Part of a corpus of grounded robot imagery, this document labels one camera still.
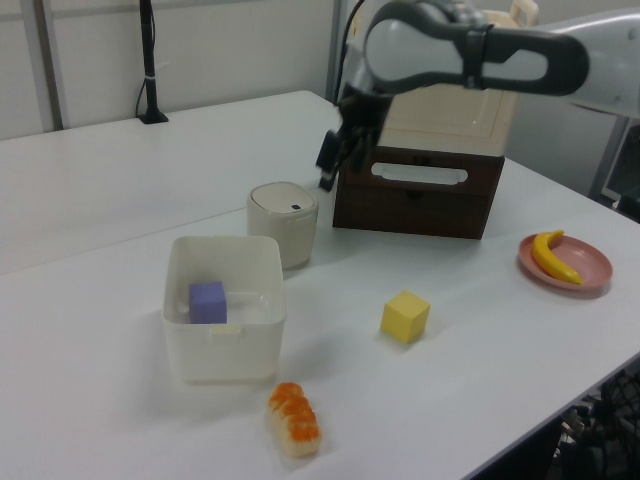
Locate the yellow banana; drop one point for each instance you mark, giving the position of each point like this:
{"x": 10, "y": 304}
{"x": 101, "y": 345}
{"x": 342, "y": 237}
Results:
{"x": 547, "y": 257}

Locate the pink plate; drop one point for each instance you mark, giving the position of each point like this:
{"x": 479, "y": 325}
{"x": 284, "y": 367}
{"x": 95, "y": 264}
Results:
{"x": 580, "y": 265}

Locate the yellow cube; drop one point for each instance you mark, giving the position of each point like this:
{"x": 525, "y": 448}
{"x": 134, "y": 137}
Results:
{"x": 405, "y": 318}

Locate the dark brown wooden drawer box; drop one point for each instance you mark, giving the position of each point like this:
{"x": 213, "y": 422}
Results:
{"x": 420, "y": 200}

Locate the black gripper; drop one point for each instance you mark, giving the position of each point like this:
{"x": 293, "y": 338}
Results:
{"x": 363, "y": 116}

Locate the black camera stand pole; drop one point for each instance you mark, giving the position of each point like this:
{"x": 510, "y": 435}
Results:
{"x": 149, "y": 65}

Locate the white plastic box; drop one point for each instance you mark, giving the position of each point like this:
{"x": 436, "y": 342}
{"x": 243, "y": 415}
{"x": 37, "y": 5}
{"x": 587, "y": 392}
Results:
{"x": 222, "y": 310}

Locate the beige small trash can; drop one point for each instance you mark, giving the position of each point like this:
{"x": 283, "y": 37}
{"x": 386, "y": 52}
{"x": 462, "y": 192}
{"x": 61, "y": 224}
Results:
{"x": 283, "y": 225}

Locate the white grey Franka robot arm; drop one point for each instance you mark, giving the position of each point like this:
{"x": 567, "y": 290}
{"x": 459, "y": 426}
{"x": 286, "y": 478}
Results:
{"x": 450, "y": 50}

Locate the orange topped sushi toy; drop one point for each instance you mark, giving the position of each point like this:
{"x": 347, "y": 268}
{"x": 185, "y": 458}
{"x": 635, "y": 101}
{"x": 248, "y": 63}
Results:
{"x": 295, "y": 420}

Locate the purple cube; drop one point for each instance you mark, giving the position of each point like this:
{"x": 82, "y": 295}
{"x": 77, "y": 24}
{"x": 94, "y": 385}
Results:
{"x": 207, "y": 303}

